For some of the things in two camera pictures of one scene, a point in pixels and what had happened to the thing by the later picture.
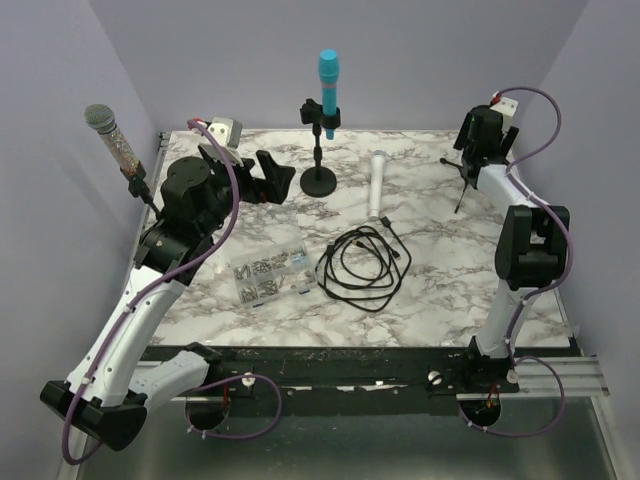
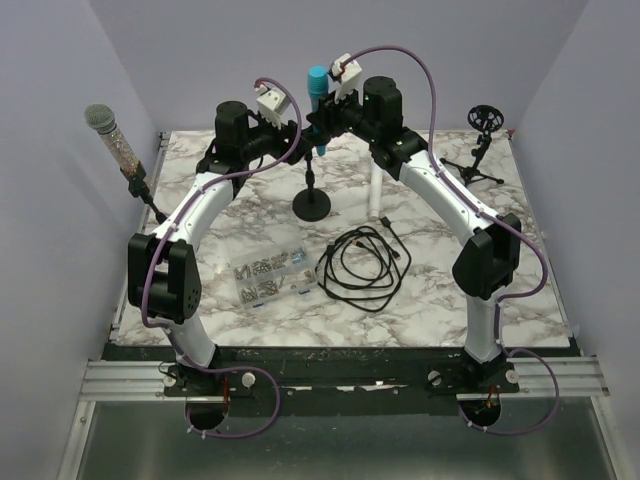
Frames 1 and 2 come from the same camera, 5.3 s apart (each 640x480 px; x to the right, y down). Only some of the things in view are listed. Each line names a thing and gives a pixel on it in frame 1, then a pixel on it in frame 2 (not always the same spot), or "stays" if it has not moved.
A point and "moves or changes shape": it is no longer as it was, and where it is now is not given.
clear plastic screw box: (274, 275) stays
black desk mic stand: (139, 188) stays
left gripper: (273, 188) → (284, 137)
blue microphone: (329, 65) moves or changes shape
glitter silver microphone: (101, 119) stays
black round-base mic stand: (318, 181) moves or changes shape
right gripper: (509, 140) → (325, 120)
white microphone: (377, 169) stays
